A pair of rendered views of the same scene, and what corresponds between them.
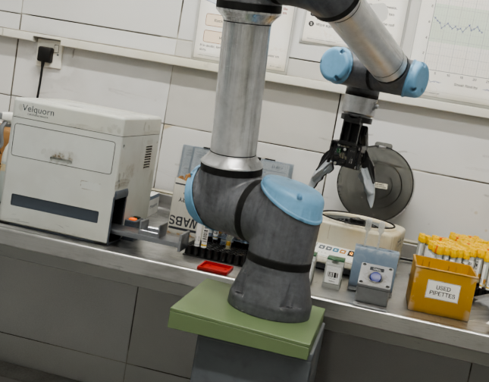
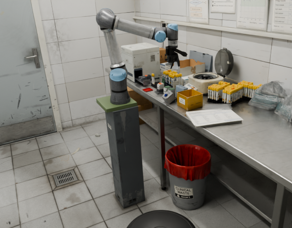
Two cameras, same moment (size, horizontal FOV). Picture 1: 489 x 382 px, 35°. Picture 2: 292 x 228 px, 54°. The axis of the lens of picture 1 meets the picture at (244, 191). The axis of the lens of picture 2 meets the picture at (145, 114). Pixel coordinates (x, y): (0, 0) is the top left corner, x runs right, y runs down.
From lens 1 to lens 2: 190 cm
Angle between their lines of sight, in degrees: 54
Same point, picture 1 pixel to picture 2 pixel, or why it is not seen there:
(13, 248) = not seen: hidden behind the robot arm
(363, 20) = (122, 27)
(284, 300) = (114, 99)
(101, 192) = (132, 69)
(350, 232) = (193, 80)
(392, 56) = (143, 33)
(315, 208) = (116, 77)
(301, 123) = (213, 41)
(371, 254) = (178, 88)
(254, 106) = (112, 51)
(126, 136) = (135, 54)
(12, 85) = not seen: hidden behind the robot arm
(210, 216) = not seen: hidden behind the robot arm
